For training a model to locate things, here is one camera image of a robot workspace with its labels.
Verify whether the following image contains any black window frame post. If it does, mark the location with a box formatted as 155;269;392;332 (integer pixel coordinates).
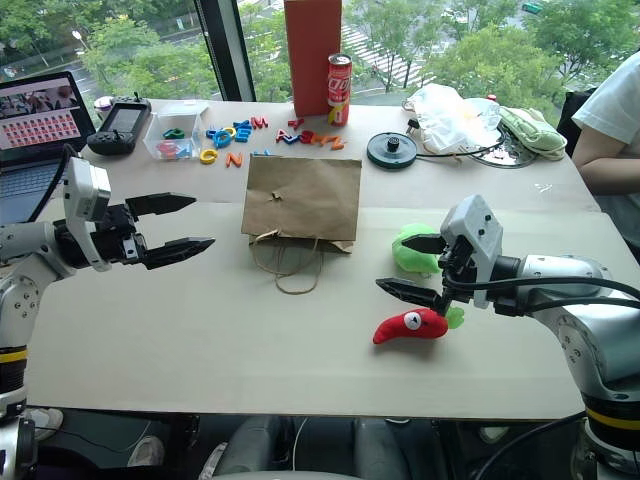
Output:
193;0;258;103

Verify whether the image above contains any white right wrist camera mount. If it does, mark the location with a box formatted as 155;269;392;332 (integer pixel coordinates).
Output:
439;194;504;309

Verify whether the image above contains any clear plastic box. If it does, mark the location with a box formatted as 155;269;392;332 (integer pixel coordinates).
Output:
143;103;211;163

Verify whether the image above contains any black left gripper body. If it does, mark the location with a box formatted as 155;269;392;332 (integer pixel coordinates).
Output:
92;201;150;266

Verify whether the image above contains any tall orange paper box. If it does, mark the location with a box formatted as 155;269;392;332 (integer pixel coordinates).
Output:
283;0;344;118

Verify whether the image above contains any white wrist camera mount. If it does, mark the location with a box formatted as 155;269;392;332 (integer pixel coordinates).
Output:
439;194;504;309
63;156;113;273

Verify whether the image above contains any open laptop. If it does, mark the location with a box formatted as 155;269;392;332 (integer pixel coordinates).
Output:
0;70;97;227

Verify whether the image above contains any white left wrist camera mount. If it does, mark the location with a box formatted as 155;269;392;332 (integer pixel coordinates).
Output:
63;156;113;273

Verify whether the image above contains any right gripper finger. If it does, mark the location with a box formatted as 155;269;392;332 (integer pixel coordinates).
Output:
400;233;446;256
375;277;446;314

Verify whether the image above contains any light green cloth pouch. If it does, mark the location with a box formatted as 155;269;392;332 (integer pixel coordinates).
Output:
498;105;569;162

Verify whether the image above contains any brown paper bag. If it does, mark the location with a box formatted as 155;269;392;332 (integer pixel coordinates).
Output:
240;153;364;296

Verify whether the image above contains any green plush toy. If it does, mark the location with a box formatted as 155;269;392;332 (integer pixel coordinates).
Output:
390;222;444;276

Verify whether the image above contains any black power cord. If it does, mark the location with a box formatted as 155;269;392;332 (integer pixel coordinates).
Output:
406;118;503;162

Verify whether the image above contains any dark green round base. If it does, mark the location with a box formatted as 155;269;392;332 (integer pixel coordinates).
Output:
365;131;418;172

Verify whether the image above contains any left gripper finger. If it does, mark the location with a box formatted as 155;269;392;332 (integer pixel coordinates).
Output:
124;191;198;219
139;237;217;272

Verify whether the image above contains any black cable under table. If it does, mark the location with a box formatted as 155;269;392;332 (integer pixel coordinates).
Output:
466;409;587;480

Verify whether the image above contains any person in white t-shirt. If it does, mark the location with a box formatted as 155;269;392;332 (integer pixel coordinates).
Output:
569;48;640;251

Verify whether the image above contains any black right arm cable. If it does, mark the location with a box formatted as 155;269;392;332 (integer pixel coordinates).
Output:
517;295;640;315
441;276;640;304

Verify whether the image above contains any white plastic bag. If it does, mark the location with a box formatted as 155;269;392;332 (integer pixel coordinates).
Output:
401;82;502;154

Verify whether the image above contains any red chili plush toy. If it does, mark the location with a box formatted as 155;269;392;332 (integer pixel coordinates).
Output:
372;306;466;347

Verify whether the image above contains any black handheld remote controller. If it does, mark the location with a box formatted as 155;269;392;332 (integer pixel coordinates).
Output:
86;94;153;157

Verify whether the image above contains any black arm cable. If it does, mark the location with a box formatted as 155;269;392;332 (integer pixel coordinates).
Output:
517;295;640;315
28;143;77;222
441;276;640;304

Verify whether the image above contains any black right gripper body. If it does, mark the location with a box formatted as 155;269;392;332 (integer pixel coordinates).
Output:
437;235;477;306

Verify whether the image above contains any red drink can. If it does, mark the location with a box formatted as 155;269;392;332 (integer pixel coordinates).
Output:
326;53;354;127

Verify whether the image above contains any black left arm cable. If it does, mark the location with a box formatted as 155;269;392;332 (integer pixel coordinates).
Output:
28;143;77;222

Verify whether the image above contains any round glass lid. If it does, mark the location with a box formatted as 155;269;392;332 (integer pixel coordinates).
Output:
468;124;540;170

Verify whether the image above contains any white shoe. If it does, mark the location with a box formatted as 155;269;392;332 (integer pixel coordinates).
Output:
126;435;167;469
23;406;65;442

